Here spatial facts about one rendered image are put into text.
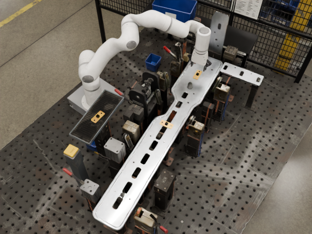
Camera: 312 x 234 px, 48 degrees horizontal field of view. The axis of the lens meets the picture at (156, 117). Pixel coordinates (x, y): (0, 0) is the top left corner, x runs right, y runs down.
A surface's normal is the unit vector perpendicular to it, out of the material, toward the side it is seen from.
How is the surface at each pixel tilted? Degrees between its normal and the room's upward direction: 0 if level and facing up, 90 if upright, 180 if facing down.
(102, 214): 0
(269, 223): 0
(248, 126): 0
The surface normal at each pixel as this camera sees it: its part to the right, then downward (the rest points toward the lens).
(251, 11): -0.47, 0.73
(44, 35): 0.00, -0.57
